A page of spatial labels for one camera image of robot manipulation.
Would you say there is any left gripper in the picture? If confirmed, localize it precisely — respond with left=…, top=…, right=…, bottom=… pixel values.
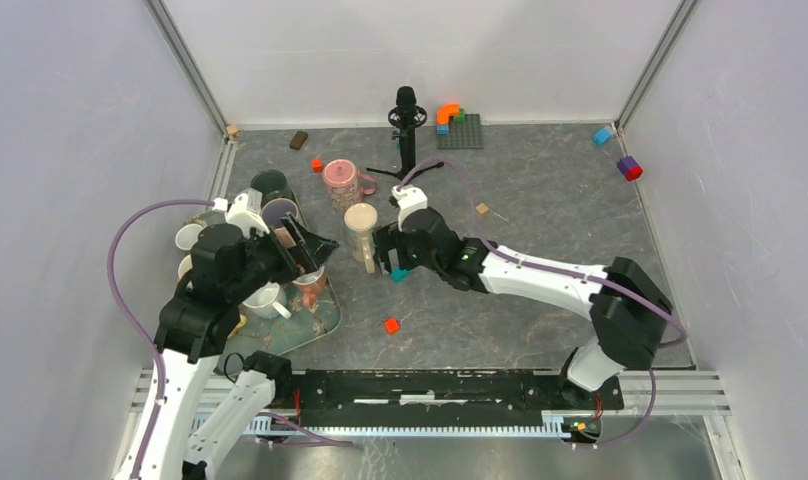
left=228, top=210, right=339, bottom=300

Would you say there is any salmon flower mug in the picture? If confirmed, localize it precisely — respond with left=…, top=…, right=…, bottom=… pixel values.
left=292, top=266, right=327, bottom=309

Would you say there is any tall seashell cream mug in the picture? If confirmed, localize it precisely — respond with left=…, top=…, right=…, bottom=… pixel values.
left=344, top=203, right=378, bottom=274

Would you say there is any iridescent pink mug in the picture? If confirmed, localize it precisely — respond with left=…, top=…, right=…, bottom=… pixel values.
left=261, top=198, right=304, bottom=229

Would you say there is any blue white mug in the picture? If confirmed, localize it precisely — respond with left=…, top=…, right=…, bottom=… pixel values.
left=242, top=283, right=292, bottom=319

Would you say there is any dark green mug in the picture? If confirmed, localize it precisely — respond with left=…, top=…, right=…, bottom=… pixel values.
left=250, top=170, right=297, bottom=206

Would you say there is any light green mug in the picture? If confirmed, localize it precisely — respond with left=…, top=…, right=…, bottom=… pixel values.
left=177, top=255, right=192, bottom=279

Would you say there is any small grey-blue mug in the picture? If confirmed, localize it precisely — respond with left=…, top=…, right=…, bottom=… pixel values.
left=174, top=223, right=204, bottom=252

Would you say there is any yellow mug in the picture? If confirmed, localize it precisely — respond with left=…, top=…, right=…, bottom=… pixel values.
left=231, top=314, right=247, bottom=335

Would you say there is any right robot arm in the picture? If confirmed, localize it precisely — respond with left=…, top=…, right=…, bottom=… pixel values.
left=372, top=207, right=672, bottom=408

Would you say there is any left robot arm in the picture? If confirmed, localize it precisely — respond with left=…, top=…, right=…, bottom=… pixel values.
left=116, top=218, right=339, bottom=479

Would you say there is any pink ghost pattern mug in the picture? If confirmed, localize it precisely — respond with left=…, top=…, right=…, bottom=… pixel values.
left=322, top=159, right=378, bottom=213

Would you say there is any teal block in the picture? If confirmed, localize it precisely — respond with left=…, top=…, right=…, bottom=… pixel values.
left=390, top=268, right=411, bottom=283

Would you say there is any red cube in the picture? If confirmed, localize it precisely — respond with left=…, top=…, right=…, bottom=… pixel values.
left=384, top=318, right=401, bottom=335

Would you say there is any floral green tray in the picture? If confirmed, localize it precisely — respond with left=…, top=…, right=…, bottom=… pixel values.
left=183, top=210, right=341, bottom=356

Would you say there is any small tan wooden block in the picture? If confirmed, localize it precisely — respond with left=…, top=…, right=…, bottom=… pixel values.
left=475, top=203, right=491, bottom=217

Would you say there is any brown block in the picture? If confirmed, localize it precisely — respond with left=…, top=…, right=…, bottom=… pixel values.
left=289, top=130, right=309, bottom=151

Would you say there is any black microphone on tripod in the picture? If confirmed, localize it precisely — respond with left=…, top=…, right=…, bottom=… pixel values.
left=367, top=86, right=428, bottom=180

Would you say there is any grey lego baseplate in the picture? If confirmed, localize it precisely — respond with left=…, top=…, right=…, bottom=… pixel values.
left=437, top=114, right=484, bottom=150

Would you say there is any orange curved block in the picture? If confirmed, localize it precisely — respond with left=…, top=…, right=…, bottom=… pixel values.
left=436, top=103, right=460, bottom=125

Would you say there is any blue block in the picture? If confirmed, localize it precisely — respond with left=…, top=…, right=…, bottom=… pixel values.
left=592, top=126, right=615, bottom=146

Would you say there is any purple red block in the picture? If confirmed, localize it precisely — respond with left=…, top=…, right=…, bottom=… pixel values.
left=617, top=156, right=644, bottom=182

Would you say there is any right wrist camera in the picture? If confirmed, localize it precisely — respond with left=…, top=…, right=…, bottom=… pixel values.
left=391, top=185, right=428, bottom=227

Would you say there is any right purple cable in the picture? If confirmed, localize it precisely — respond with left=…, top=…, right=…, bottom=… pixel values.
left=395, top=157, right=689, bottom=350

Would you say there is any purple cable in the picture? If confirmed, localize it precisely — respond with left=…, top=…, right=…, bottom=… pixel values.
left=107, top=198, right=228, bottom=480
left=395, top=157, right=689, bottom=350

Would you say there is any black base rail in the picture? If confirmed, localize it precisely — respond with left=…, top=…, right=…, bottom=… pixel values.
left=269, top=369, right=611, bottom=428

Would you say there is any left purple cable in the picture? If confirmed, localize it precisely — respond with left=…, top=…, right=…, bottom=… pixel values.
left=107, top=198, right=228, bottom=480

